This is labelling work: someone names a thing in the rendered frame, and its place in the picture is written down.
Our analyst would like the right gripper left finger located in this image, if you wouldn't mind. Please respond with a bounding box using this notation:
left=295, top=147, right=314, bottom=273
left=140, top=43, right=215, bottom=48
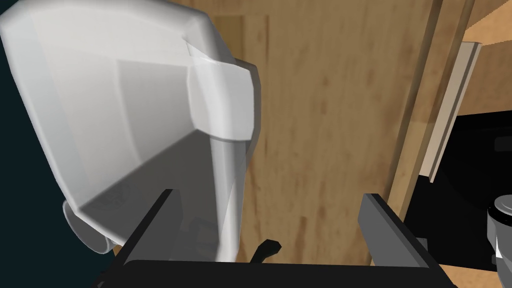
left=113, top=188, right=184, bottom=265

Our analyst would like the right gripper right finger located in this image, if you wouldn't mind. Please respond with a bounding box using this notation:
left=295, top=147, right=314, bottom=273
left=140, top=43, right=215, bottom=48
left=357, top=193, right=443, bottom=268

